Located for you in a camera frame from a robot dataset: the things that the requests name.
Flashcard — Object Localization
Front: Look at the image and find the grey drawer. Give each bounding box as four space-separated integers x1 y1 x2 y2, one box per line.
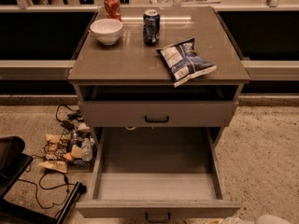
77 127 240 223
78 101 238 127

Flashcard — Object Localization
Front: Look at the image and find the yellow snack bag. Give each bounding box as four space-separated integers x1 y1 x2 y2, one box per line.
38 161 68 174

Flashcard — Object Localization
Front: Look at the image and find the black cable on floor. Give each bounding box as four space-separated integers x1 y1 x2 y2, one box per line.
17 171 78 211

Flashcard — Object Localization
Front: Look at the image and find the blue soda can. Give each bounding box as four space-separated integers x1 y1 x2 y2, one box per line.
143 9 160 46

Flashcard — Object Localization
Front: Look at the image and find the black power adapter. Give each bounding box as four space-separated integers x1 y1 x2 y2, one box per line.
61 119 75 131

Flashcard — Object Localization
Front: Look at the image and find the grey top drawer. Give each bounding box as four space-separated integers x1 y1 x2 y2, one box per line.
78 101 238 127

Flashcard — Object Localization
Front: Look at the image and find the red soda can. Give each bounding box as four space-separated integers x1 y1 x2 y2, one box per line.
104 0 121 21

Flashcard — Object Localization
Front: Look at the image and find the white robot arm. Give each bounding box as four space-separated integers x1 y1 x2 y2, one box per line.
205 215 291 224

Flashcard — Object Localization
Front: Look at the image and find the clear plastic bottle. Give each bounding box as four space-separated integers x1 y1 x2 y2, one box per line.
81 138 93 161

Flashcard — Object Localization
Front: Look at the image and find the blue chip bag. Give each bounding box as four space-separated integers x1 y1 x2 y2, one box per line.
157 38 217 88

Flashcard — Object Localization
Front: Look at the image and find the grey drawer cabinet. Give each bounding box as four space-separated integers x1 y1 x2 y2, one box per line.
67 6 251 130

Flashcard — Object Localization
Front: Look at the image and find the white ceramic bowl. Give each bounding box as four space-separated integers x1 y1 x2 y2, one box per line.
90 19 123 45

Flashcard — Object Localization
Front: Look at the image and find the black chair base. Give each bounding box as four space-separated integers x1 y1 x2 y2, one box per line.
0 136 86 224

